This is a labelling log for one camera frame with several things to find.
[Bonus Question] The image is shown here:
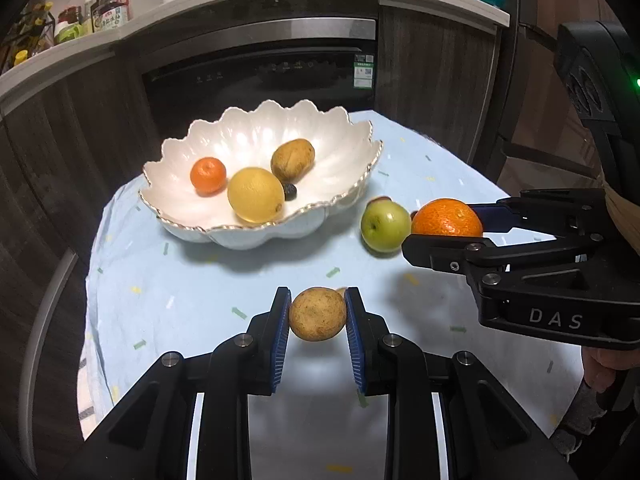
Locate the black wire spice rack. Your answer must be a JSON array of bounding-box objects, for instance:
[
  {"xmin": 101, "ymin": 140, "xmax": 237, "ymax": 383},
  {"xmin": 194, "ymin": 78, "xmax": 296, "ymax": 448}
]
[{"xmin": 0, "ymin": 2, "xmax": 56, "ymax": 68}]

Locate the black built-in dishwasher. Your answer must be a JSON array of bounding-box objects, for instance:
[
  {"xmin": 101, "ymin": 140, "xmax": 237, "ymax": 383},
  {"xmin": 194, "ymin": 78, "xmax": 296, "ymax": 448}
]
[{"xmin": 141, "ymin": 17, "xmax": 378, "ymax": 136}]

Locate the yellow lemon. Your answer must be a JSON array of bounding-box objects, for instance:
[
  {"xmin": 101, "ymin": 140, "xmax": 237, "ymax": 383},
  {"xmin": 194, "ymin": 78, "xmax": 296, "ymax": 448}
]
[{"xmin": 227, "ymin": 167, "xmax": 286, "ymax": 223}]

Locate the brown kiwi fruit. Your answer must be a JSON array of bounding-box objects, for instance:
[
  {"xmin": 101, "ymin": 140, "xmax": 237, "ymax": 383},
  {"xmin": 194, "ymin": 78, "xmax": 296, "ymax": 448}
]
[{"xmin": 270, "ymin": 138, "xmax": 316, "ymax": 183}]

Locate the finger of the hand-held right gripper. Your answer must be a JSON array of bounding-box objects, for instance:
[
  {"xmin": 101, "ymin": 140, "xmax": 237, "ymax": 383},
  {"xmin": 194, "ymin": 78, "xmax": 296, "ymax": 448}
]
[
  {"xmin": 467, "ymin": 189, "xmax": 608, "ymax": 235},
  {"xmin": 401, "ymin": 232, "xmax": 603, "ymax": 288}
]

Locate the person's right hand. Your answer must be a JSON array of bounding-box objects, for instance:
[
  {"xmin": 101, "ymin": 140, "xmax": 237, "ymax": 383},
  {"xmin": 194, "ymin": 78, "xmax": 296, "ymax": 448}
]
[{"xmin": 581, "ymin": 344, "xmax": 632, "ymax": 395}]

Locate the white kitchen countertop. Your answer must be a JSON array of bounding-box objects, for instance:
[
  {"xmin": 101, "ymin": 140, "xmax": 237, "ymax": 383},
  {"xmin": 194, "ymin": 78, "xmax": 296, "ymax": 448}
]
[{"xmin": 0, "ymin": 0, "xmax": 511, "ymax": 106}]

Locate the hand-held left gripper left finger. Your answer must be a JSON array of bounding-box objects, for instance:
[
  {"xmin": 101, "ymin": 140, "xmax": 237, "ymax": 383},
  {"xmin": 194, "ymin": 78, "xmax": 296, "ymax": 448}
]
[{"xmin": 55, "ymin": 286, "xmax": 292, "ymax": 480}]

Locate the green handled oil pitcher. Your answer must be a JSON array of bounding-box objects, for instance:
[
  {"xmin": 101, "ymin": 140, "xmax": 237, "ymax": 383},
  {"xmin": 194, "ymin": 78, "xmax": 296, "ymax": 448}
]
[{"xmin": 55, "ymin": 22, "xmax": 83, "ymax": 44}]

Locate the grey fuzzy cloth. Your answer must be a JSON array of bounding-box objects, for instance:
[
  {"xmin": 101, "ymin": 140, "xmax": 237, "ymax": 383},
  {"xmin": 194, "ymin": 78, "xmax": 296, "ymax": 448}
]
[{"xmin": 550, "ymin": 385, "xmax": 608, "ymax": 461}]

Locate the orange mandarin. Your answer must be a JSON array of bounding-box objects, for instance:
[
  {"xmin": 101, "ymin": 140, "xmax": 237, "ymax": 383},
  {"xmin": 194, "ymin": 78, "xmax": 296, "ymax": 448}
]
[
  {"xmin": 190, "ymin": 157, "xmax": 228, "ymax": 196},
  {"xmin": 411, "ymin": 198, "xmax": 484, "ymax": 238}
]

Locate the beige cloth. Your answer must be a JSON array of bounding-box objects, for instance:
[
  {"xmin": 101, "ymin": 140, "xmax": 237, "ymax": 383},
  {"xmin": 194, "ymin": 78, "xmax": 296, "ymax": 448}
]
[{"xmin": 602, "ymin": 170, "xmax": 640, "ymax": 256}]

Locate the white scalloped ceramic bowl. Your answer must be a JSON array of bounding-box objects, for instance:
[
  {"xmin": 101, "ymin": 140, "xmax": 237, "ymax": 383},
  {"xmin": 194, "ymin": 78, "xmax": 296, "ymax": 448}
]
[{"xmin": 138, "ymin": 99, "xmax": 383, "ymax": 251}]

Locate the light blue patterned tablecloth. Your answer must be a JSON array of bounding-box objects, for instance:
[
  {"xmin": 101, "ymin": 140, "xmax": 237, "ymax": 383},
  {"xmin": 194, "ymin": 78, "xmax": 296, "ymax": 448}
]
[{"xmin": 80, "ymin": 109, "xmax": 608, "ymax": 461}]

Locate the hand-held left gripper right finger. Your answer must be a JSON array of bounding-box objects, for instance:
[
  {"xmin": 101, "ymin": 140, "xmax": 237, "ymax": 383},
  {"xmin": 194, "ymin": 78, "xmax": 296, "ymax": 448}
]
[{"xmin": 344, "ymin": 286, "xmax": 581, "ymax": 480}]

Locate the green apple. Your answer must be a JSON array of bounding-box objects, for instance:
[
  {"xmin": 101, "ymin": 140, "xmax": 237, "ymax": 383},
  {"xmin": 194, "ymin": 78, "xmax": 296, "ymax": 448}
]
[{"xmin": 360, "ymin": 200, "xmax": 412, "ymax": 253}]

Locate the dark soy sauce bottle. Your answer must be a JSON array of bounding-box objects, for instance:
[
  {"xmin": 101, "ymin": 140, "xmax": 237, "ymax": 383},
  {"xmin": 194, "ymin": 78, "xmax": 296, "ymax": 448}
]
[{"xmin": 91, "ymin": 0, "xmax": 132, "ymax": 33}]

